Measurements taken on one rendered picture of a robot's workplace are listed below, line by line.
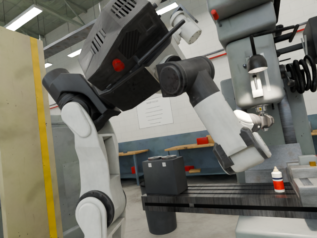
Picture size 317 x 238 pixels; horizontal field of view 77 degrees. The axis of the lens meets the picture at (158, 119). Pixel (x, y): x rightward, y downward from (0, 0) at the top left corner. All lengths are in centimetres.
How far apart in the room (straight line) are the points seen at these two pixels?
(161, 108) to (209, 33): 241
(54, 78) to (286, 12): 540
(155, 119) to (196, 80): 549
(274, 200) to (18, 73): 199
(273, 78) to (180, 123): 481
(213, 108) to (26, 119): 169
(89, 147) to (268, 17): 88
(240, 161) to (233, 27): 64
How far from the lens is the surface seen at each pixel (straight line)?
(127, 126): 662
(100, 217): 75
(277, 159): 143
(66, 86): 82
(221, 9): 101
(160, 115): 596
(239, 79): 101
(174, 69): 54
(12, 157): 192
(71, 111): 77
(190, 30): 78
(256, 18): 105
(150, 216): 287
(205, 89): 57
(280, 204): 103
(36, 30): 1027
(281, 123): 145
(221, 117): 56
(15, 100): 199
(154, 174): 119
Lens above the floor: 124
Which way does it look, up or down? 5 degrees up
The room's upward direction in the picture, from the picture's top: 9 degrees counter-clockwise
